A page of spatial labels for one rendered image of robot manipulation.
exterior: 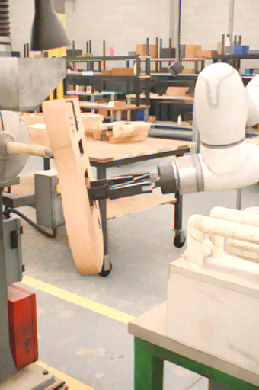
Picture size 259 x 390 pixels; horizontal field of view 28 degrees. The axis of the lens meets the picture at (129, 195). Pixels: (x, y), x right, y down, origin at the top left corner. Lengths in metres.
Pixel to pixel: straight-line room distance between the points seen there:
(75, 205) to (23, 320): 1.16
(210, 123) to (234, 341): 0.46
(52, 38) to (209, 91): 0.66
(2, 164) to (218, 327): 0.99
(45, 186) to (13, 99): 0.56
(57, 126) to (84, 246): 0.25
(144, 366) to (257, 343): 0.33
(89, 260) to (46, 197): 0.86
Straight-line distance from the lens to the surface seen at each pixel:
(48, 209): 1.98
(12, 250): 2.14
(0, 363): 2.23
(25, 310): 2.20
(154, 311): 1.31
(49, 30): 1.67
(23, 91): 1.47
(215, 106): 1.16
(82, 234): 1.11
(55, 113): 1.07
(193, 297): 1.11
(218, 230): 1.04
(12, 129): 1.82
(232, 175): 1.22
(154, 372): 1.30
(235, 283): 1.05
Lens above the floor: 1.50
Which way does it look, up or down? 14 degrees down
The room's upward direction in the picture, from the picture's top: straight up
